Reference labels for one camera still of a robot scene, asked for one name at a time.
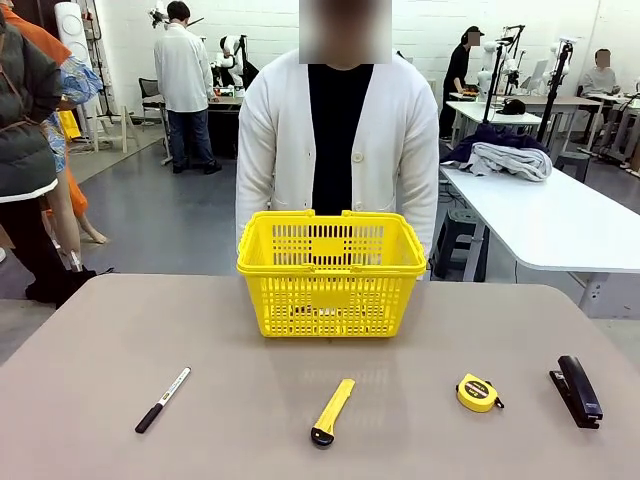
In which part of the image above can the yellow tape measure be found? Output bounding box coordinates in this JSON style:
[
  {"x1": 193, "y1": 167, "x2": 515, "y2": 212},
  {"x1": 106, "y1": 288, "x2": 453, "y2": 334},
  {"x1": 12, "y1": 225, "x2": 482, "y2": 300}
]
[{"x1": 455, "y1": 372, "x2": 505, "y2": 413}]

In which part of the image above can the black stapler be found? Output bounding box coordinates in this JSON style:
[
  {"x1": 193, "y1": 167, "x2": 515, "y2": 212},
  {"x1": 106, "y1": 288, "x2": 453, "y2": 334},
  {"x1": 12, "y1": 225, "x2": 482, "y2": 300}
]
[{"x1": 548, "y1": 355, "x2": 604, "y2": 430}]

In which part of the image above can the person's right forearm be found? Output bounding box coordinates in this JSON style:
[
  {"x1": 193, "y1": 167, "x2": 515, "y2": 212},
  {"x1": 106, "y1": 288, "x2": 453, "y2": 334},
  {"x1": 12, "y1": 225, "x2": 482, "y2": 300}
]
[{"x1": 234, "y1": 164, "x2": 281, "y2": 257}]

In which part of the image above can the person's left forearm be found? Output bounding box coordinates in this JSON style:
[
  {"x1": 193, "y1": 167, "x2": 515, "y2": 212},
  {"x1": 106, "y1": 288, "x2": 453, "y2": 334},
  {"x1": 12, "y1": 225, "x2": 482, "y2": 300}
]
[{"x1": 398, "y1": 164, "x2": 441, "y2": 262}]

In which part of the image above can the yellow plastic shopping basket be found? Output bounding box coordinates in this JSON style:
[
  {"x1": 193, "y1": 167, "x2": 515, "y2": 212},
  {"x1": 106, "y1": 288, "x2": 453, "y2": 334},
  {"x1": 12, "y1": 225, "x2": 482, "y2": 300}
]
[{"x1": 235, "y1": 209, "x2": 429, "y2": 340}]

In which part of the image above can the person in white cardigan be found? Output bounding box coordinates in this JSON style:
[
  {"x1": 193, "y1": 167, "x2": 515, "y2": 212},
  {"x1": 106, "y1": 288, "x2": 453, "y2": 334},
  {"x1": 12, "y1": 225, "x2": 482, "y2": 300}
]
[{"x1": 234, "y1": 0, "x2": 441, "y2": 281}]

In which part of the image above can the dark workbench with small items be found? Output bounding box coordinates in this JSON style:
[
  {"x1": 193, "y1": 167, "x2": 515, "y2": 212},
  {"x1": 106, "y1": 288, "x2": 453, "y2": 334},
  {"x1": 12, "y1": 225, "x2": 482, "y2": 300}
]
[{"x1": 206, "y1": 85, "x2": 247, "y2": 159}]

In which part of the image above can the person in black clothes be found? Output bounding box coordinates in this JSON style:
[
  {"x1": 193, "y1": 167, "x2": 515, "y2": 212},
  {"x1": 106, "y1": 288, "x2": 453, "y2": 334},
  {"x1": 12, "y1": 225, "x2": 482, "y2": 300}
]
[{"x1": 438, "y1": 25, "x2": 487, "y2": 147}]

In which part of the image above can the person in white lab coat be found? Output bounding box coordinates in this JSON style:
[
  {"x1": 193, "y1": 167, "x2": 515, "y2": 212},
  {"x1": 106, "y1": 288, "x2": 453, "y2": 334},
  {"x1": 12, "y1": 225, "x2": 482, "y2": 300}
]
[{"x1": 153, "y1": 0, "x2": 224, "y2": 175}]

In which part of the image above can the seated person in grey sweater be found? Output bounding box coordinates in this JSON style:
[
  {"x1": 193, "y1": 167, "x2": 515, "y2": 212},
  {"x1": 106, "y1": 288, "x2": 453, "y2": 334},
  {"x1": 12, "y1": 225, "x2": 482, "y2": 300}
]
[{"x1": 578, "y1": 48, "x2": 622, "y2": 100}]

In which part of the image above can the grey plastic stool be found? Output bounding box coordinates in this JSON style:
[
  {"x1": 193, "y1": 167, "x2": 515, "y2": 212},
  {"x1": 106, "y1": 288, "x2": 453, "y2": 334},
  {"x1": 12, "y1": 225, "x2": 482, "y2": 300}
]
[
  {"x1": 554, "y1": 150, "x2": 592, "y2": 184},
  {"x1": 430, "y1": 208, "x2": 490, "y2": 283}
]

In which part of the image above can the yellow black utility knife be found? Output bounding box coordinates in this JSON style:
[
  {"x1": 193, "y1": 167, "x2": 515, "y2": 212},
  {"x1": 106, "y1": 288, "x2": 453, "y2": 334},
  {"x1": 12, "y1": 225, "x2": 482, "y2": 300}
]
[{"x1": 309, "y1": 378, "x2": 357, "y2": 448}]

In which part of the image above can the pile of clothes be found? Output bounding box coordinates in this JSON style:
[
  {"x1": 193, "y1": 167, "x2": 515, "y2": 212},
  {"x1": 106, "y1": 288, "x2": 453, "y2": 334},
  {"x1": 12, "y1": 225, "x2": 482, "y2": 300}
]
[{"x1": 439, "y1": 123, "x2": 551, "y2": 166}]

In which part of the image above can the small white table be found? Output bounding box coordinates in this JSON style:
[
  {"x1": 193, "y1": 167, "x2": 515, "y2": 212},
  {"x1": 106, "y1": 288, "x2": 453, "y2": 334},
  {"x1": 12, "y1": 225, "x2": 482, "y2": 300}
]
[{"x1": 443, "y1": 99, "x2": 545, "y2": 152}]

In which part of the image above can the grey white garment pile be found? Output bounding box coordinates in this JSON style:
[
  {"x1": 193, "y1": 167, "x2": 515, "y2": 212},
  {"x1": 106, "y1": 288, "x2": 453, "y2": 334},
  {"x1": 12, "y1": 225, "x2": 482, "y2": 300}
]
[{"x1": 468, "y1": 141, "x2": 554, "y2": 183}]

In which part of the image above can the black office chair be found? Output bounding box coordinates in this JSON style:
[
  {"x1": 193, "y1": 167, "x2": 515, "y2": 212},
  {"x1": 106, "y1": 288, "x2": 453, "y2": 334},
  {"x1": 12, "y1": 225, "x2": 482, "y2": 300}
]
[{"x1": 138, "y1": 76, "x2": 167, "y2": 132}]

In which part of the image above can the large white table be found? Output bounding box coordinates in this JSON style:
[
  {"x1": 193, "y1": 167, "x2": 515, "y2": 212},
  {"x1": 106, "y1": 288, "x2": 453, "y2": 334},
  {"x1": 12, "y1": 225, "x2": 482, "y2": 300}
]
[{"x1": 439, "y1": 163, "x2": 640, "y2": 319}]

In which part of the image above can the black white marker pen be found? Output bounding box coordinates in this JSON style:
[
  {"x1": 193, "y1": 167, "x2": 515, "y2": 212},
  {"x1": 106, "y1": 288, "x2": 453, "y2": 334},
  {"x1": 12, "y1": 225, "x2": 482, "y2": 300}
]
[{"x1": 133, "y1": 366, "x2": 193, "y2": 435}]

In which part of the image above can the black stand pole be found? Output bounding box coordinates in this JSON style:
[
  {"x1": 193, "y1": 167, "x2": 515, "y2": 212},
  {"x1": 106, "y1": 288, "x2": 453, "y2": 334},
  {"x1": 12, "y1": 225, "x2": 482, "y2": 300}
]
[
  {"x1": 536, "y1": 39, "x2": 574, "y2": 154},
  {"x1": 480, "y1": 23, "x2": 527, "y2": 127}
]

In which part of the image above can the white wooden stand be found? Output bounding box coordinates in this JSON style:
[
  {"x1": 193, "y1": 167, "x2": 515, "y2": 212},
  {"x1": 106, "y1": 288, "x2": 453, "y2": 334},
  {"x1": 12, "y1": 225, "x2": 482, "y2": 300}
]
[{"x1": 85, "y1": 102, "x2": 142, "y2": 154}]

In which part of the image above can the black tripod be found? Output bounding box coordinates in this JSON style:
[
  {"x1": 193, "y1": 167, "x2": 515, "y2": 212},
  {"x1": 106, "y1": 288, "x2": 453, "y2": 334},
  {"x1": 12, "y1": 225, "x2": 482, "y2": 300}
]
[{"x1": 92, "y1": 0, "x2": 132, "y2": 124}]

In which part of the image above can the white computer monitor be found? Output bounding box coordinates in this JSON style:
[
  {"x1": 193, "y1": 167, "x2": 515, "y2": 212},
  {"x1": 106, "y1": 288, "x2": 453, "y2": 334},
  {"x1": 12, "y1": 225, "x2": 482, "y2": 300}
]
[{"x1": 528, "y1": 58, "x2": 550, "y2": 94}]

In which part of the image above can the brown-top desk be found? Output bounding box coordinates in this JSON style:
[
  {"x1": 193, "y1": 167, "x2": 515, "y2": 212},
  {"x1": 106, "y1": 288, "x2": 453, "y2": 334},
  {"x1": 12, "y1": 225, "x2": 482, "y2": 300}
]
[{"x1": 519, "y1": 94, "x2": 605, "y2": 146}]

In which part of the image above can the mannequin in orange blue clothes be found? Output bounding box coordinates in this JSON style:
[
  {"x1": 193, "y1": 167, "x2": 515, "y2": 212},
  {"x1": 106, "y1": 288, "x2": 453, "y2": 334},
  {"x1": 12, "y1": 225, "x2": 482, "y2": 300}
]
[{"x1": 4, "y1": 0, "x2": 109, "y2": 274}]

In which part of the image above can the mannequin in grey padded vest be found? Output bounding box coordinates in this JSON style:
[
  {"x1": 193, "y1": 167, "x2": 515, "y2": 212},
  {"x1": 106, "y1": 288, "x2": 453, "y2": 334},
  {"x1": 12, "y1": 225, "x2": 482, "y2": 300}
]
[{"x1": 0, "y1": 9, "x2": 64, "y2": 301}]

